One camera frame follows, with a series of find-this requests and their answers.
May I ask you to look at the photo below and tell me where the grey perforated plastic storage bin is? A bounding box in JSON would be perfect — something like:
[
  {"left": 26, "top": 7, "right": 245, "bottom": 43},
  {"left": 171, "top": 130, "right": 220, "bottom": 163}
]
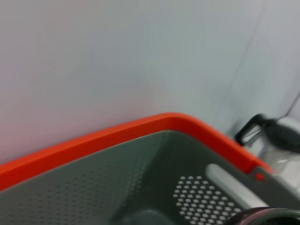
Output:
[{"left": 0, "top": 130, "right": 300, "bottom": 225}]

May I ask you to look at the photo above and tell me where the clear glass carafe black handle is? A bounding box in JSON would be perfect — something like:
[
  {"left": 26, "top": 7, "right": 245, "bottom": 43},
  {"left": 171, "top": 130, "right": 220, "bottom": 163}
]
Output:
[{"left": 235, "top": 113, "right": 300, "bottom": 180}]

